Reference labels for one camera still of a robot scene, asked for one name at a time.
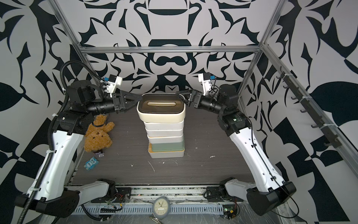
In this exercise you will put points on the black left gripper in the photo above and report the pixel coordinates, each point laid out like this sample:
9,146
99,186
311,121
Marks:
121,103

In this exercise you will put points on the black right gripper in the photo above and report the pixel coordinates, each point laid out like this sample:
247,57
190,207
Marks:
197,99

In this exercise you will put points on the cream box dark lid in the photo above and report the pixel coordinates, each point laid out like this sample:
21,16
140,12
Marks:
161,108

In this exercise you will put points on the white box grey lid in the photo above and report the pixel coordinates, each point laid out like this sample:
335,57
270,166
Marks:
164,126

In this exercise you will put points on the white box bamboo lid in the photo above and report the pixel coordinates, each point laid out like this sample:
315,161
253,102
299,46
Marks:
165,154
164,133
162,140

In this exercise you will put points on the green tissue box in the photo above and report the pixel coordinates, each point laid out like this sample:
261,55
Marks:
168,147

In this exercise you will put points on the white box bamboo lid front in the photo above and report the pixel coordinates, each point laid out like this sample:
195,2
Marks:
165,154

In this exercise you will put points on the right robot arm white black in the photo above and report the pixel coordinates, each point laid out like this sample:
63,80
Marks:
269,190

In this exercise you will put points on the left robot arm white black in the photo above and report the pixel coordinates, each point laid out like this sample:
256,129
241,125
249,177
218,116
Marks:
49,194

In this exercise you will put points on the brown plush bunny toy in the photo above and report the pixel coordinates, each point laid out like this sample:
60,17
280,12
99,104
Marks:
97,137

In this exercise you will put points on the small zebra striped toy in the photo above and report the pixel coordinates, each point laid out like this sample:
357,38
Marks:
99,153

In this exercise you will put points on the blue owl toy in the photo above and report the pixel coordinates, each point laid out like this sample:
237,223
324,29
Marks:
91,163

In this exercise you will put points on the round analog clock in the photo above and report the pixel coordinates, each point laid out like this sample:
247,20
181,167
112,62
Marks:
161,207

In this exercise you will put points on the green circuit board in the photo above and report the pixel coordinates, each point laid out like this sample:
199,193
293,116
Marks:
230,211

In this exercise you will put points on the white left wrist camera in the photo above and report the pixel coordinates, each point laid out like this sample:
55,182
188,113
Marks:
110,85

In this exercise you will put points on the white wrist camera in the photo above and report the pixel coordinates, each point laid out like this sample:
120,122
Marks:
206,81
110,85

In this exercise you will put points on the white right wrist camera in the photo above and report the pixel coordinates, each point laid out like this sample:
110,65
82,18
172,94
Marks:
206,81

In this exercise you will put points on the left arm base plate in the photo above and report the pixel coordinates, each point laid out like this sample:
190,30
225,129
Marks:
121,195

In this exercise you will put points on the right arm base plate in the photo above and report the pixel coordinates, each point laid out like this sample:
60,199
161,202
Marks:
219,194

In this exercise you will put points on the white slotted cable duct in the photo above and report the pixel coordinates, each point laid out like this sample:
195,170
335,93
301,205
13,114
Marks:
147,209

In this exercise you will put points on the black wall hook rack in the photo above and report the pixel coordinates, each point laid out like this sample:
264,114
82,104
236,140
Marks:
321,121

